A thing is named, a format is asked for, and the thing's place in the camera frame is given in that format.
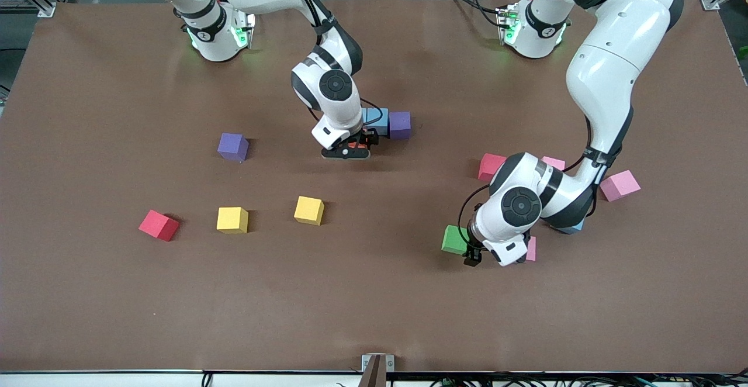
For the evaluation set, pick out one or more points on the orange foam cube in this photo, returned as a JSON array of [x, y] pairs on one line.
[[357, 143]]

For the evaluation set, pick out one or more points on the green foam cube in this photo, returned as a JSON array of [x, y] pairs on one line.
[[452, 239]]

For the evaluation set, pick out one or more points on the purple foam cube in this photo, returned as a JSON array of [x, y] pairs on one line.
[[400, 125], [232, 146]]

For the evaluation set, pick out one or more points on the yellow foam cube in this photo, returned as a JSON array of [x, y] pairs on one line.
[[232, 220], [308, 210]]

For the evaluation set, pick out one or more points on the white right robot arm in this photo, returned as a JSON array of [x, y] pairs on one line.
[[346, 116]]

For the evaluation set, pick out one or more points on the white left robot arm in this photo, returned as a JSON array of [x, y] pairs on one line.
[[602, 83]]

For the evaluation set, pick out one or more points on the pink foam cube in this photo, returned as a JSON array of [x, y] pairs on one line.
[[554, 162], [531, 249], [619, 185]]

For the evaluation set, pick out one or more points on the red foam cube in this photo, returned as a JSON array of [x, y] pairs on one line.
[[489, 166], [158, 224]]

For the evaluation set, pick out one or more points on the small green object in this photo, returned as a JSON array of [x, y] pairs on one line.
[[744, 52]]

